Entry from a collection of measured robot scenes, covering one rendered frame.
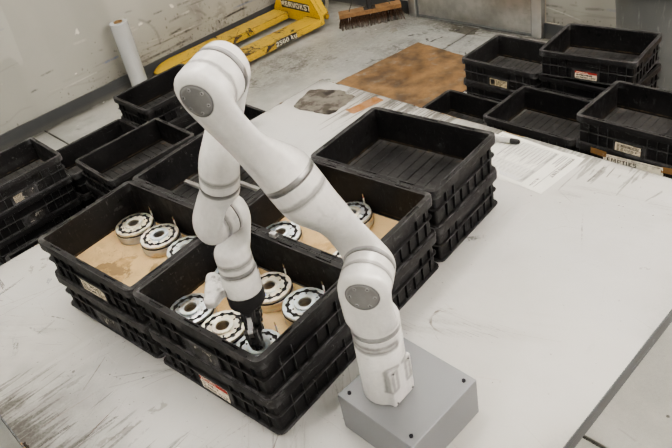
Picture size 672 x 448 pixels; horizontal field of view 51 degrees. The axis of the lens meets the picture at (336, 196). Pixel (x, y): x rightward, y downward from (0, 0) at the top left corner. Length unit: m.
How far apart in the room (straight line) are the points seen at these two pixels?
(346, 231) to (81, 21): 3.90
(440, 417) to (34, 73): 3.92
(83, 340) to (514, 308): 1.06
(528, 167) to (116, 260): 1.18
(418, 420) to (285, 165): 0.56
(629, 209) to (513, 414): 0.73
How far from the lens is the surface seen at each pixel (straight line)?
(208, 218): 1.25
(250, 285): 1.36
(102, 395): 1.76
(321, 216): 1.13
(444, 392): 1.41
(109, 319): 1.86
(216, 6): 5.45
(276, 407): 1.44
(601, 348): 1.62
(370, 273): 1.17
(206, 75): 1.03
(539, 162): 2.17
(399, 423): 1.37
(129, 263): 1.88
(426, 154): 2.00
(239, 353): 1.37
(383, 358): 1.30
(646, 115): 2.84
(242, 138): 1.06
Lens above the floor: 1.88
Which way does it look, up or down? 34 degrees down
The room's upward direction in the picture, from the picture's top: 12 degrees counter-clockwise
